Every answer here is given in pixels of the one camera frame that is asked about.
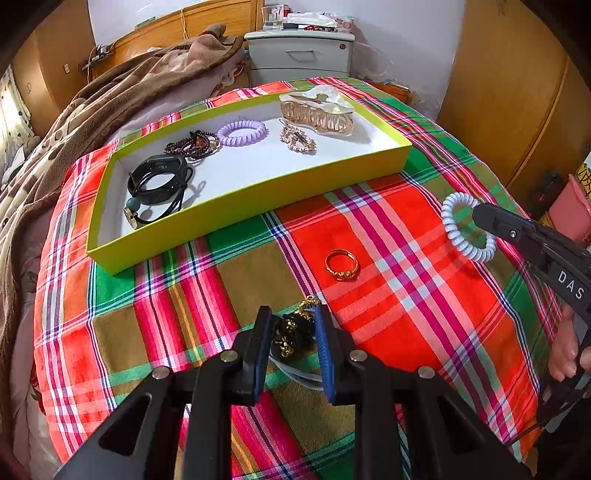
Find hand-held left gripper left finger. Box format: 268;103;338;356
53;305;274;480

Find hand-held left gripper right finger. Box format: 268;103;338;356
315;305;532;480

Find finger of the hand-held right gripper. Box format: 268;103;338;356
472;203;591;319

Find black gold hair tie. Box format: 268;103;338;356
269;295;326;393

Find light blue spiral hair tie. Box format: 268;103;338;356
441;193;498;263

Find yellow-green cardboard box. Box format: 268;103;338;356
87;89;413;276

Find black hair tie with bead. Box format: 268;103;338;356
123;180;207;230

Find black wrist watch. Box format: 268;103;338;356
128;154;195;217

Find rhinestone earrings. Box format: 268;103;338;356
278;119;318;155

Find dark beaded bracelet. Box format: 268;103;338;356
164;130;220;161

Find purple spiral hair tie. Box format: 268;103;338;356
216;119;269;147

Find clear hair claw clip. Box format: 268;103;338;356
278;85;355;138

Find person's right hand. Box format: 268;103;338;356
549;308;591;383

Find pink plastic basket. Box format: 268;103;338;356
547;173;591;241

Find plaid cloth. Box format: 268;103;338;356
32;76;561;480

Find wide wooden wardrobe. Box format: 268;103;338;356
436;0;591;204

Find orange box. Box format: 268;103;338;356
369;78;411;104

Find grey nightstand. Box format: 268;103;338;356
244;30;356;88

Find brown blanket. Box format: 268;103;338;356
0;34;245;370

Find dotted curtain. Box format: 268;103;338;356
0;65;35;185

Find wooden headboard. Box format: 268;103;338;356
90;0;264;79

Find power strip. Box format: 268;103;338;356
78;42;118;71

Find tall wooden wardrobe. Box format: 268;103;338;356
11;0;98;125

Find gold ring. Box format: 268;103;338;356
324;249;360;281

